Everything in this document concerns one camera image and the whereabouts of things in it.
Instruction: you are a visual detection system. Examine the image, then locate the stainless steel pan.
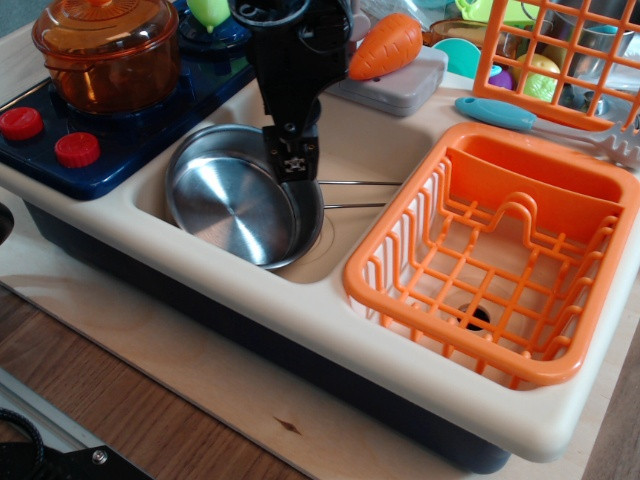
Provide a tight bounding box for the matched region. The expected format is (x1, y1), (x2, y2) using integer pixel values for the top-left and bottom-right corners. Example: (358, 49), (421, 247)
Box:
(165, 123), (404, 271)

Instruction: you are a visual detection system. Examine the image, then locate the red stove knob left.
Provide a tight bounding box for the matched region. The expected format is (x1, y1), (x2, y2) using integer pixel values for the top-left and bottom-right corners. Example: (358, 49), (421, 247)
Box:
(0, 107), (44, 141)

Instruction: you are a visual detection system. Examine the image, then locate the orange transparent pot with lid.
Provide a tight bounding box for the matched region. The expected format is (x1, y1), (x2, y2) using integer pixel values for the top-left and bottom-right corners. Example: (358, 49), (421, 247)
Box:
(31, 0), (181, 114)

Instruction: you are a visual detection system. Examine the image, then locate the red stove knob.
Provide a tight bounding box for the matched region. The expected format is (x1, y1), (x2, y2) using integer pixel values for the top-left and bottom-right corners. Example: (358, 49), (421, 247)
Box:
(54, 132), (101, 168)
(0, 107), (44, 141)

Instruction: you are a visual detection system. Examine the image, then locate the lime green toy cup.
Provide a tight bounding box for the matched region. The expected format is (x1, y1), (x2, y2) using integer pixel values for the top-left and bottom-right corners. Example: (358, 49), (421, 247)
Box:
(454, 0), (540, 27)

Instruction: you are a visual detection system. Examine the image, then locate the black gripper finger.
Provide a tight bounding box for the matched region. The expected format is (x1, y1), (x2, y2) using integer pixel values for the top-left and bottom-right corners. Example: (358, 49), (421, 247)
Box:
(285, 124), (320, 182)
(262, 126), (288, 183)

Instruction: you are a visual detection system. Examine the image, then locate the black cable bottom left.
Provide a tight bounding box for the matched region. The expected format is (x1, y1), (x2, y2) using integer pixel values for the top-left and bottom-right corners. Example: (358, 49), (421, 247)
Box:
(0, 405), (52, 480)

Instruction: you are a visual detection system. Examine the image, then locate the orange plastic grid basket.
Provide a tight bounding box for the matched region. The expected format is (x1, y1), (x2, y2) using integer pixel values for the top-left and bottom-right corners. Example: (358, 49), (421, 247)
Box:
(473, 1), (639, 131)

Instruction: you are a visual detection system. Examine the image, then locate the yellow green toy vegetable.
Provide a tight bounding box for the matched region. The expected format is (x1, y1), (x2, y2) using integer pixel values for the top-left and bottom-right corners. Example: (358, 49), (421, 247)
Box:
(512, 53), (560, 103)

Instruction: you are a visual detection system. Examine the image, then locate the teal handled pasta spoon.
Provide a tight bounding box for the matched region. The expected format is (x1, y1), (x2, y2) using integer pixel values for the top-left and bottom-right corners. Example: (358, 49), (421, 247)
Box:
(454, 97), (639, 171)

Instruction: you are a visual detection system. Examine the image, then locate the purple toy piece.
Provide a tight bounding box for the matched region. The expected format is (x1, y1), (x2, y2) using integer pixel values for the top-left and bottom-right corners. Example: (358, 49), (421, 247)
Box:
(488, 64), (516, 91)

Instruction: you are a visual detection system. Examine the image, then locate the green toy pear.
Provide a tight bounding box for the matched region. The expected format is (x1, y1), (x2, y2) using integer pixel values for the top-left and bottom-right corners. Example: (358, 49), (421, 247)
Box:
(186, 0), (231, 34)

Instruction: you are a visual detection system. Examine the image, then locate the orange plastic drying rack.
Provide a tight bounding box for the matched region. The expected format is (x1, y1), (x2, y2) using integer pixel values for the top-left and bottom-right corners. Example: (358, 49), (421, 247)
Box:
(343, 122), (639, 389)

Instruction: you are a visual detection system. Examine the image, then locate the red stove knob right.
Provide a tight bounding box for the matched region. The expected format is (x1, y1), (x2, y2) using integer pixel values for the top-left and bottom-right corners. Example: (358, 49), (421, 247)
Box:
(54, 132), (101, 168)

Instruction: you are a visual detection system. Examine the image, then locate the blue toy stove top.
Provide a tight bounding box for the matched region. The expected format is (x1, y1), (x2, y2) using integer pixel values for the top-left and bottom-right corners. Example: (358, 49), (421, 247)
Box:
(1, 1), (254, 200)

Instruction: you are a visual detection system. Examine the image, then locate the orange toy carrot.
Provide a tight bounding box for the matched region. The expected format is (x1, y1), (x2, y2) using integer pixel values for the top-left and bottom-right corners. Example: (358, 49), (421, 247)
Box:
(348, 13), (423, 81)

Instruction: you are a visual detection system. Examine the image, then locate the black bracket with screw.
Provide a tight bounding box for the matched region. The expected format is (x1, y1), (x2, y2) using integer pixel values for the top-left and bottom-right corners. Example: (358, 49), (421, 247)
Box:
(42, 446), (152, 480)

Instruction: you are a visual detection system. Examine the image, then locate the teal plastic bowl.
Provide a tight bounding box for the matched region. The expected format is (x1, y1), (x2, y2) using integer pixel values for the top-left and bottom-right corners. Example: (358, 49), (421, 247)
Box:
(433, 38), (481, 79)

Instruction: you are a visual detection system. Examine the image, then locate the cream toy sink unit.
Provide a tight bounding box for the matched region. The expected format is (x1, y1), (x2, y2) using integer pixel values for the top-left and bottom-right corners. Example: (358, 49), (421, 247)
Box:
(0, 69), (640, 464)

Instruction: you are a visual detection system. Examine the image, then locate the grey toy faucet base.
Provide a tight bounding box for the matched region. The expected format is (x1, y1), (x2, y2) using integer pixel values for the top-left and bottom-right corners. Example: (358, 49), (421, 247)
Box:
(324, 0), (450, 119)

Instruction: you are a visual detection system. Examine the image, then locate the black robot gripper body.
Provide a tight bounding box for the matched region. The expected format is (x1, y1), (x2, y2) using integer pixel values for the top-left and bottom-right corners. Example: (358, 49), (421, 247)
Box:
(229, 1), (353, 136)

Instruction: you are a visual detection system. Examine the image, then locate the steel pot in basket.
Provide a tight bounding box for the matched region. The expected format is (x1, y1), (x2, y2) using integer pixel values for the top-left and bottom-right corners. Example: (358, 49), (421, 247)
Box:
(528, 1), (639, 127)

